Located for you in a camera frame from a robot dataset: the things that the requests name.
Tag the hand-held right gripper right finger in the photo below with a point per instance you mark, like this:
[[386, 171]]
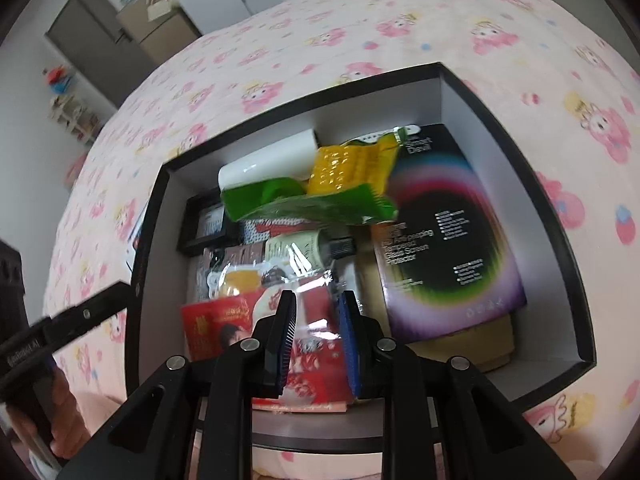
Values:
[[350, 345]]

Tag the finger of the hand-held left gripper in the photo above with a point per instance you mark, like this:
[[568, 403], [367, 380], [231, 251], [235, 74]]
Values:
[[90, 312]]

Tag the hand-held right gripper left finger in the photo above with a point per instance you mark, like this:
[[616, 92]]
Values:
[[285, 340]]

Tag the red packet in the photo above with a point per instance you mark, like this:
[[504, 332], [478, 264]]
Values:
[[215, 325]]

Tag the yellow round item packet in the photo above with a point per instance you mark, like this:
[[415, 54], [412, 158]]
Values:
[[240, 280]]

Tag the pale green sachet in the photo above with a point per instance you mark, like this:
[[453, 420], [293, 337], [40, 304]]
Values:
[[295, 250]]

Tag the brown sachet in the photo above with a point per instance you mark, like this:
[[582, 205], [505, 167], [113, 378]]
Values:
[[235, 255]]

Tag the yellow green snack packet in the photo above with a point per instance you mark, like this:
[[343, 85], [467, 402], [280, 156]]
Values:
[[320, 205]]

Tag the white tube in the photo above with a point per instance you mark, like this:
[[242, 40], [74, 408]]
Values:
[[265, 165]]

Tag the dark grey cardboard box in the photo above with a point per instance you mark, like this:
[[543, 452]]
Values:
[[500, 160]]

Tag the person's left hand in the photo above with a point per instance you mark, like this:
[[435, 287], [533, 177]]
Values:
[[66, 405]]

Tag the pink plush toy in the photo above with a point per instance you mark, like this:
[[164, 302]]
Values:
[[76, 170]]

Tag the black rainbow screen protector box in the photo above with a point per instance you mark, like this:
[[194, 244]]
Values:
[[450, 220]]

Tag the white shelf rack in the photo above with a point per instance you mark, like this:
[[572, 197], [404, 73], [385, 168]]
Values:
[[75, 115]]

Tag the grey door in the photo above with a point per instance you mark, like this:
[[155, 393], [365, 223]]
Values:
[[85, 45]]

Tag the large brown cardboard box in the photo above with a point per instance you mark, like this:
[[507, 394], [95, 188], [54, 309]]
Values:
[[160, 35]]

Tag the white handbag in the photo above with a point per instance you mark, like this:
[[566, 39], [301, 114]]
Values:
[[159, 10]]

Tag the pink printed blanket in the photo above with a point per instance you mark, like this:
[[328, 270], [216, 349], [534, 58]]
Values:
[[400, 20]]

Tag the small black square frame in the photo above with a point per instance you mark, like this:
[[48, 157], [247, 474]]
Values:
[[189, 230]]

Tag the red blue wall toy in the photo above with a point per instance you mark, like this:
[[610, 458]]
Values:
[[60, 77]]

